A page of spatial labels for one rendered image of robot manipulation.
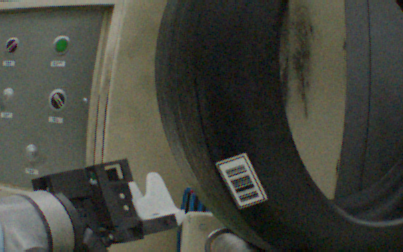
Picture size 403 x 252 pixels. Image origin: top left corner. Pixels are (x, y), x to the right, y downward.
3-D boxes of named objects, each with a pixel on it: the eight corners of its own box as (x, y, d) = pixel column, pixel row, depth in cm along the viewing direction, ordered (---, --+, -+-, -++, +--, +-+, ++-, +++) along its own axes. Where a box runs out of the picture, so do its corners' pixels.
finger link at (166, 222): (185, 210, 112) (130, 223, 105) (190, 224, 112) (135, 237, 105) (149, 217, 115) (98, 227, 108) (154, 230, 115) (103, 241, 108)
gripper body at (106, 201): (134, 156, 109) (59, 171, 99) (160, 240, 109) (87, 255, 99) (83, 170, 114) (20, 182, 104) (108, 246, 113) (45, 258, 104)
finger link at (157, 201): (192, 163, 117) (133, 175, 109) (207, 218, 117) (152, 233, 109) (167, 169, 119) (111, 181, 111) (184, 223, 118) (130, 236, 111)
